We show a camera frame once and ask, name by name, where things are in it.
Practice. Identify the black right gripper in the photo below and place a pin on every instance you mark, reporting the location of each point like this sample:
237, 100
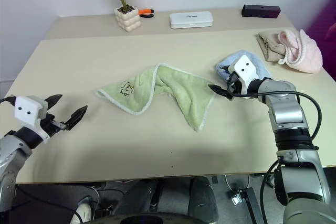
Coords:
235, 85

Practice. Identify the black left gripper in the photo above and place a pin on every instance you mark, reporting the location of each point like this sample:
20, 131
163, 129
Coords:
51, 125

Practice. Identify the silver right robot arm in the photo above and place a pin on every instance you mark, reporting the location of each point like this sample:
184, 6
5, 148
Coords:
286, 113

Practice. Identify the dark curved robot base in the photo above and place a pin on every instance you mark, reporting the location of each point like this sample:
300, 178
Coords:
144, 218

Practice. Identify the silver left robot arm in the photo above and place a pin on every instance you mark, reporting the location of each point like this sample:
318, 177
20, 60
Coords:
10, 150

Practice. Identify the light blue cloth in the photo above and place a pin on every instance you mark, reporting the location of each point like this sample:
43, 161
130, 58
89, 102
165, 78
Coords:
258, 64

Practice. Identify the green towel with embroidery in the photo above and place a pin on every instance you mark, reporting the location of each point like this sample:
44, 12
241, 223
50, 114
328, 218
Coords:
178, 87

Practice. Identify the beige cloth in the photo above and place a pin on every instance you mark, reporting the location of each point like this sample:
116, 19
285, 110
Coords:
270, 45

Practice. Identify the pink cloth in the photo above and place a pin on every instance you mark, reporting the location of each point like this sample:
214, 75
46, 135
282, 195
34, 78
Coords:
304, 53

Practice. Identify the white rectangular case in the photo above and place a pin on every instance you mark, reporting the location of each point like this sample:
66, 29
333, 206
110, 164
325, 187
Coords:
191, 20

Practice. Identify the black rectangular box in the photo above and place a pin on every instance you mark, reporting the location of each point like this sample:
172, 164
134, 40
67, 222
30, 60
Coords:
261, 11

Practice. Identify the white rounded object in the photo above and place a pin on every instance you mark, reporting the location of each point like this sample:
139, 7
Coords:
84, 212

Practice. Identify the white bubble plant pot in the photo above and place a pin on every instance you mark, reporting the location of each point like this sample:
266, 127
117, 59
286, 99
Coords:
127, 20

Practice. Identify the purple blurred furniture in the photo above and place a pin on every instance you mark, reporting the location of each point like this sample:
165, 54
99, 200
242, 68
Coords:
323, 32

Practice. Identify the dark rounded shape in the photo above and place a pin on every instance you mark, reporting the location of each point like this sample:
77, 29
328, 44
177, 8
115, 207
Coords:
139, 195
203, 197

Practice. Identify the black table leg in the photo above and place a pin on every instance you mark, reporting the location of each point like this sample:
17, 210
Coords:
252, 205

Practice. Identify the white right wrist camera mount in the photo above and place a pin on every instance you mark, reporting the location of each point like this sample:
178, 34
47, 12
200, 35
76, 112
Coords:
245, 67

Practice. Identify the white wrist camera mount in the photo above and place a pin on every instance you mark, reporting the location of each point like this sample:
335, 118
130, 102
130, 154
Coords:
26, 108
245, 67

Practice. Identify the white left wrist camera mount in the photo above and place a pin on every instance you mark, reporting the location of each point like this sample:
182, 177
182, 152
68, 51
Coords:
26, 108

